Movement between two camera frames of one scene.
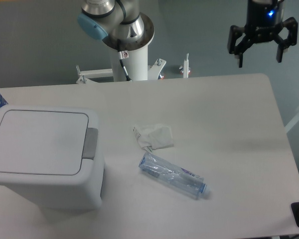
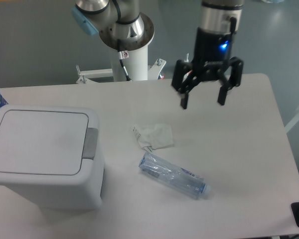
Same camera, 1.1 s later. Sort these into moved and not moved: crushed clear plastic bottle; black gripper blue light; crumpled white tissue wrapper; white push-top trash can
Moved: black gripper blue light
Not moved: crumpled white tissue wrapper; crushed clear plastic bottle; white push-top trash can
